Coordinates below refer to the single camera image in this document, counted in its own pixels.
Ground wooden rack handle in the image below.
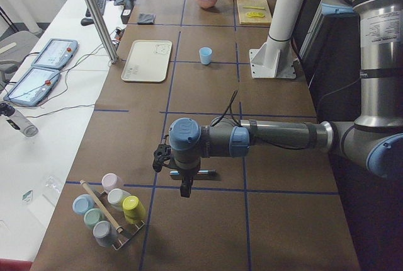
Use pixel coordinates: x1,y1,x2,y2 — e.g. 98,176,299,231
80,180,123,234

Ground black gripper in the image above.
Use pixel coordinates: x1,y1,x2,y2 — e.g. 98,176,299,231
152,144,200,198

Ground grey folded cloth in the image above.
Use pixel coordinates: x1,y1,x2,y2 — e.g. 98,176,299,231
137,13,156,25

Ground teach pendant near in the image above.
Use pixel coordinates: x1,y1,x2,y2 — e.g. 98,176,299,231
4,66,60,107

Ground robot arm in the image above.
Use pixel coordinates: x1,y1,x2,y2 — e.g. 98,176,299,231
152,0,402,197

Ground cream serving tray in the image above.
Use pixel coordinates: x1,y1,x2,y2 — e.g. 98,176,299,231
121,40,173,83

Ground yellow plastic knife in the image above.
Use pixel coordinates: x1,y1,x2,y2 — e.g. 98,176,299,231
242,6,265,10

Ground white cup in rack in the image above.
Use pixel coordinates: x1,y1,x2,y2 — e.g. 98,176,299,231
107,188,131,212

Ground teach pendant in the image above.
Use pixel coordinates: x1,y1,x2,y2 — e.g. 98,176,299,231
4,66,60,107
31,38,79,70

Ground white wire cup rack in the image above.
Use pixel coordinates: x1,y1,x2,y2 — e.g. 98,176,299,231
99,192,145,250

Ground steel muddler black tip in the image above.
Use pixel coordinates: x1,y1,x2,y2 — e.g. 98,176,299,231
169,170,217,176

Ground wooden cutting board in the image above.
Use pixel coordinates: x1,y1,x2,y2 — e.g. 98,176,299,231
237,0,272,26

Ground lemon slices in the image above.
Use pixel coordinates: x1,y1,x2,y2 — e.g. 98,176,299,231
246,11,265,18

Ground pink cup in rack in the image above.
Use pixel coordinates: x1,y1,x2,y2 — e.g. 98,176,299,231
101,173,124,193

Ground aluminium frame post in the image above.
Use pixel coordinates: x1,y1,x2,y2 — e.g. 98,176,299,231
85,0,118,64

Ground light blue cup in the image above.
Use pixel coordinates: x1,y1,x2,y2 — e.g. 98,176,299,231
199,47,213,65

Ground mint cup in rack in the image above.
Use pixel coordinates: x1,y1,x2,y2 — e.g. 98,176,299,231
84,208,105,230

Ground blue cup in rack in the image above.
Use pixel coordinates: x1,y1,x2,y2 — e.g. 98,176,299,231
72,194,95,215

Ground yellow-green cup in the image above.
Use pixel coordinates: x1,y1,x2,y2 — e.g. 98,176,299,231
122,195,146,224

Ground grey cup in rack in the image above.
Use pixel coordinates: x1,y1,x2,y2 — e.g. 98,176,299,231
93,221,117,248

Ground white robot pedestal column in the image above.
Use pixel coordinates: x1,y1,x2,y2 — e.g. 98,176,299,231
249,0,304,79

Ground teach pendant far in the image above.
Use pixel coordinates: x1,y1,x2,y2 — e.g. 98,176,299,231
31,38,79,70

